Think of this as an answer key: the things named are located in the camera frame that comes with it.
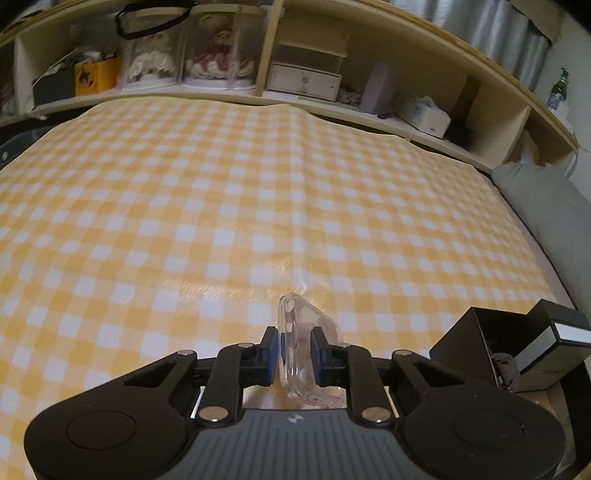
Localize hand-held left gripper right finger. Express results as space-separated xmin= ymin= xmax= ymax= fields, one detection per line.
xmin=310 ymin=326 xmax=468 ymax=423

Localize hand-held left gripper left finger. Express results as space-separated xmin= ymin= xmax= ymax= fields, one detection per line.
xmin=122 ymin=326 xmax=281 ymax=423

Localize clear plastic case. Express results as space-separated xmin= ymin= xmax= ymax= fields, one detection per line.
xmin=277 ymin=291 xmax=347 ymax=409

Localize dark hair claw clip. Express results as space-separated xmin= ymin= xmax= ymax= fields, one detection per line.
xmin=488 ymin=350 xmax=521 ymax=387

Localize black and white perfume box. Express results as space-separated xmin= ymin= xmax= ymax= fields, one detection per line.
xmin=512 ymin=298 xmax=591 ymax=387

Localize yellow checkered blanket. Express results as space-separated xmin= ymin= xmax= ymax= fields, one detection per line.
xmin=0 ymin=95 xmax=579 ymax=462

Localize tissue pack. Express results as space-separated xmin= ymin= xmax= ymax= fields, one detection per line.
xmin=394 ymin=94 xmax=451 ymax=138

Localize lavender box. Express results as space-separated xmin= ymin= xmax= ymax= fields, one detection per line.
xmin=361 ymin=62 xmax=396 ymax=114

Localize white drawer organizer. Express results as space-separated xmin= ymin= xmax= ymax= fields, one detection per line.
xmin=267 ymin=32 xmax=348 ymax=102

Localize grey pillow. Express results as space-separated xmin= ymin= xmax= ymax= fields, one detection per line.
xmin=491 ymin=161 xmax=591 ymax=297

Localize clear doll case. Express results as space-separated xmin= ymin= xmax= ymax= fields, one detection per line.
xmin=120 ymin=4 xmax=188 ymax=89
xmin=182 ymin=4 xmax=260 ymax=91

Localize wooden shelf unit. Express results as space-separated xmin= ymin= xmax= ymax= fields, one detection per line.
xmin=0 ymin=0 xmax=581 ymax=175

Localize yellow box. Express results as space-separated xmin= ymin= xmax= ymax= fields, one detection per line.
xmin=73 ymin=57 xmax=122 ymax=97

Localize dark grey box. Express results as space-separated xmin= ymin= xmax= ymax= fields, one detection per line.
xmin=33 ymin=69 xmax=77 ymax=107

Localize green bottle white label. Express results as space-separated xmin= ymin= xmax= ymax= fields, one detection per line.
xmin=548 ymin=67 xmax=571 ymax=112

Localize black headband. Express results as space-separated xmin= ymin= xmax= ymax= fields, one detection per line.
xmin=115 ymin=2 xmax=193 ymax=38

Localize silver curtain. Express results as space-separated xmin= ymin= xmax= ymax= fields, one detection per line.
xmin=406 ymin=0 xmax=553 ymax=94

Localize pile of hair ties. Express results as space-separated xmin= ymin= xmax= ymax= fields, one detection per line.
xmin=337 ymin=87 xmax=366 ymax=108

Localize white cable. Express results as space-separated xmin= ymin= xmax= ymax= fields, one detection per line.
xmin=565 ymin=141 xmax=591 ymax=177

